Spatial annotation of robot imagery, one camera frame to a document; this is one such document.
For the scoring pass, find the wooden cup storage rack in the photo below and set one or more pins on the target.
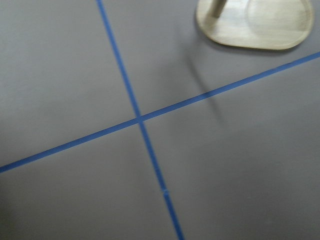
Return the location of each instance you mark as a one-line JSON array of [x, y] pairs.
[[274, 25]]

